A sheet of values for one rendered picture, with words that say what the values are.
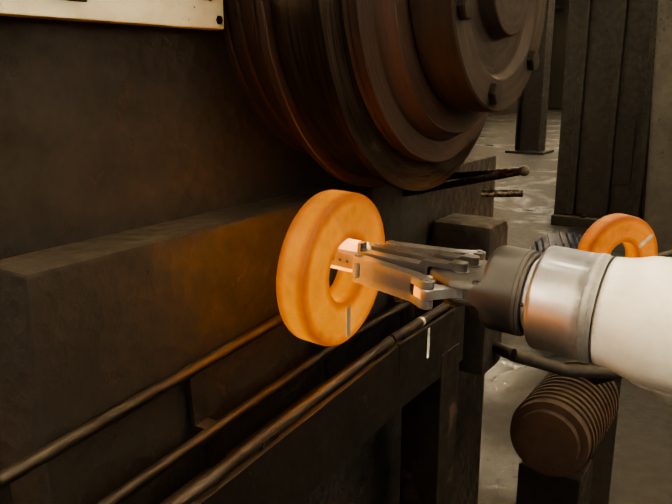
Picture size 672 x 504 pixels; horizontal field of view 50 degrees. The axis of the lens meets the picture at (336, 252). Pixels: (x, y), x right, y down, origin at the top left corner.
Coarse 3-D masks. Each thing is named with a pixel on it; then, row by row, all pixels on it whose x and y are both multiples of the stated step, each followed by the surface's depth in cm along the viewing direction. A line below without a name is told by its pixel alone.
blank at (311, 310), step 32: (320, 192) 70; (352, 192) 70; (320, 224) 66; (352, 224) 70; (288, 256) 66; (320, 256) 66; (288, 288) 66; (320, 288) 67; (352, 288) 74; (288, 320) 68; (320, 320) 68; (352, 320) 74
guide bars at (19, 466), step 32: (384, 320) 95; (224, 352) 72; (320, 352) 84; (352, 352) 92; (160, 384) 65; (192, 384) 69; (288, 384) 79; (192, 416) 70; (224, 416) 71; (64, 448) 57; (192, 448) 67; (224, 448) 72; (0, 480) 53
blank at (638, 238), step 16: (592, 224) 122; (608, 224) 120; (624, 224) 121; (640, 224) 122; (592, 240) 120; (608, 240) 120; (624, 240) 121; (640, 240) 123; (656, 240) 124; (640, 256) 124
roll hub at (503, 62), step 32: (416, 0) 68; (448, 0) 67; (480, 0) 73; (512, 0) 77; (544, 0) 88; (416, 32) 70; (448, 32) 68; (480, 32) 75; (512, 32) 78; (448, 64) 71; (480, 64) 74; (512, 64) 83; (448, 96) 76; (480, 96) 75; (512, 96) 83
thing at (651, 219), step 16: (656, 32) 321; (656, 48) 322; (656, 64) 323; (656, 80) 322; (656, 96) 324; (656, 112) 325; (656, 128) 326; (656, 144) 327; (656, 160) 328; (656, 176) 330; (656, 192) 331; (656, 208) 332; (656, 224) 333
